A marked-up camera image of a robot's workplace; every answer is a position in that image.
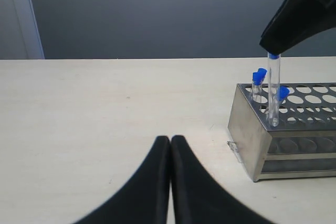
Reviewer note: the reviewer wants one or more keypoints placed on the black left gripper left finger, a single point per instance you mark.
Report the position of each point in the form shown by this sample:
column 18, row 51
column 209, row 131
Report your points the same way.
column 144, row 198

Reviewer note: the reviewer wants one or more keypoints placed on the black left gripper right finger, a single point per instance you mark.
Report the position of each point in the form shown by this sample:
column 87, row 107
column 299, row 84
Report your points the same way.
column 197, row 196

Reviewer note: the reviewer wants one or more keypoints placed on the blue-capped tube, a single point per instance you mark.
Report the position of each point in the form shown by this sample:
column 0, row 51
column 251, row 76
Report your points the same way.
column 273, row 89
column 253, row 87
column 283, row 94
column 261, row 73

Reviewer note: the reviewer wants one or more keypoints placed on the stainless steel test tube rack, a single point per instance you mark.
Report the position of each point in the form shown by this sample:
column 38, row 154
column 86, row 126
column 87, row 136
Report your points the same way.
column 303, row 143

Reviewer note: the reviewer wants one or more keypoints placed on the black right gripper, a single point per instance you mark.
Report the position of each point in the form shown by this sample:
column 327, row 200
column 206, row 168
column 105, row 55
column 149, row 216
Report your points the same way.
column 296, row 21

